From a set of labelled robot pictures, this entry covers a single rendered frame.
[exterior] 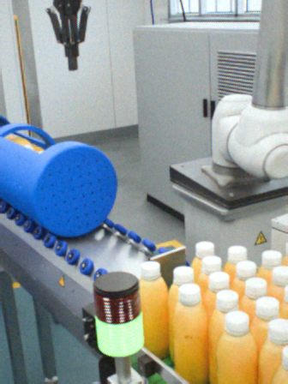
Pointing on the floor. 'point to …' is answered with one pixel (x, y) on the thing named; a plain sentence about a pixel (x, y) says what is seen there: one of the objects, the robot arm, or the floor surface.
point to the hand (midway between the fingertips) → (72, 57)
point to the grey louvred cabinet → (185, 94)
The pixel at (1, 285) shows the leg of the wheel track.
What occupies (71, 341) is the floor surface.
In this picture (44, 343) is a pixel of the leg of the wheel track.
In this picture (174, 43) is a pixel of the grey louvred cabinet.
